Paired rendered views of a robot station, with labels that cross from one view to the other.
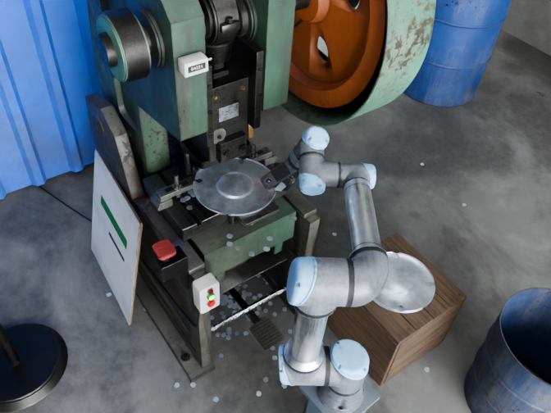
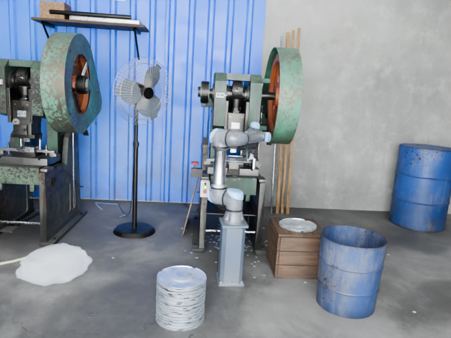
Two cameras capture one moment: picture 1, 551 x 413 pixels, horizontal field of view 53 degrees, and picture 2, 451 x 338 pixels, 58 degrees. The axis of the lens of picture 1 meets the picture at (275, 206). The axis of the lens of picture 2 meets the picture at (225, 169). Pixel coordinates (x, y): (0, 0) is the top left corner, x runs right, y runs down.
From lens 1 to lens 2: 2.41 m
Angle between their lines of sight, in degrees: 45
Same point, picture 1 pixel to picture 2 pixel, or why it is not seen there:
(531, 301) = (358, 239)
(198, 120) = (220, 119)
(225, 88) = (235, 115)
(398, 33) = (284, 88)
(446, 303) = (315, 234)
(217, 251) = not seen: hidden behind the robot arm
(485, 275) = not seen: hidden behind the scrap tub
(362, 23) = not seen: hidden behind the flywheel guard
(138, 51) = (205, 88)
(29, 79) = (195, 152)
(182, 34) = (219, 85)
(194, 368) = (195, 247)
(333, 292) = (221, 134)
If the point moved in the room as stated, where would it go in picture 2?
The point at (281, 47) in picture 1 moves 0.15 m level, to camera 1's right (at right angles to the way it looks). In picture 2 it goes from (256, 102) to (272, 104)
